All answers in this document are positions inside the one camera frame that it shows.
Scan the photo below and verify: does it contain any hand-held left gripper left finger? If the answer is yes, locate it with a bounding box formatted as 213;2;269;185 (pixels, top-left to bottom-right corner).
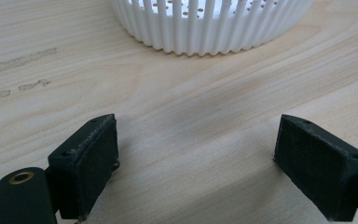
47;113;121;222

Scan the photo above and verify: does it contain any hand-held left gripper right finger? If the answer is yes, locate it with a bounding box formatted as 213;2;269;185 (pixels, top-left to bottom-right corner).
273;113;358;222

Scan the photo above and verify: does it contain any white slatted plastic basket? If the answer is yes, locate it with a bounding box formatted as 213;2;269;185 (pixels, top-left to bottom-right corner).
109;0;315;57

